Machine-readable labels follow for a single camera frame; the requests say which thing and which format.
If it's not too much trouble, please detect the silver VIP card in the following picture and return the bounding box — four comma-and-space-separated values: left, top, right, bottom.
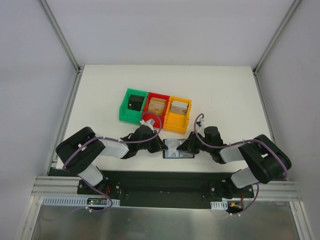
165, 142, 180, 159

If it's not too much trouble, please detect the black leather card holder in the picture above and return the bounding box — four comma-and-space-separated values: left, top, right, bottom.
162, 139, 195, 159

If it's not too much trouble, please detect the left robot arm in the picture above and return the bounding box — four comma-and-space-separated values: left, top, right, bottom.
55, 119, 168, 195

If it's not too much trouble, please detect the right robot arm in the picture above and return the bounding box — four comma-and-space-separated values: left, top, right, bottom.
177, 121, 292, 199

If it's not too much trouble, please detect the silver card stack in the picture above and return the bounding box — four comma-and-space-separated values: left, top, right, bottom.
170, 100, 189, 115

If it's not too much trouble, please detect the gold card stack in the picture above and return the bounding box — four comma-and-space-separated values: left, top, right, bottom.
148, 97, 167, 116

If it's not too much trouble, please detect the black card stack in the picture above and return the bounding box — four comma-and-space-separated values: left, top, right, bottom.
127, 94, 145, 112

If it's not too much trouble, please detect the red plastic bin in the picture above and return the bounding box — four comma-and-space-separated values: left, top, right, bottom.
142, 92, 170, 128

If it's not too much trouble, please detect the yellow plastic bin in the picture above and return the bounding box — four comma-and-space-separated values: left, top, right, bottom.
163, 96, 192, 134

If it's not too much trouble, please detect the green plastic bin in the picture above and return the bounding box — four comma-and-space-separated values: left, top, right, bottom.
118, 88, 148, 124

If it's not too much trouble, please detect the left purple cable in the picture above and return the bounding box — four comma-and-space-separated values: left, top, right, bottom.
61, 111, 162, 171

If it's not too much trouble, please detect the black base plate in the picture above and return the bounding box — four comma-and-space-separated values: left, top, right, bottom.
48, 167, 260, 210

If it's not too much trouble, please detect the right white cable duct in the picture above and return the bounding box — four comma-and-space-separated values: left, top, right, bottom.
210, 200, 228, 211

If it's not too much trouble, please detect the white cable duct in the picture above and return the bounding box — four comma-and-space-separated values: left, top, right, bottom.
42, 196, 121, 208
210, 200, 228, 211

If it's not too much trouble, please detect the left aluminium frame post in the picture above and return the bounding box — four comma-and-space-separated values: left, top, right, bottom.
38, 0, 85, 73

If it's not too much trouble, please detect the aluminium frame post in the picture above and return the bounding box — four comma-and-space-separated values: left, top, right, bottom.
38, 0, 85, 73
252, 0, 303, 76

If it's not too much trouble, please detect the left white cable duct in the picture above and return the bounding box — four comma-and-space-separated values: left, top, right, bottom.
42, 196, 121, 208

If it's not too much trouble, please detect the right aluminium frame post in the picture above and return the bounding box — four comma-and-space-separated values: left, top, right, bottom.
252, 0, 303, 76

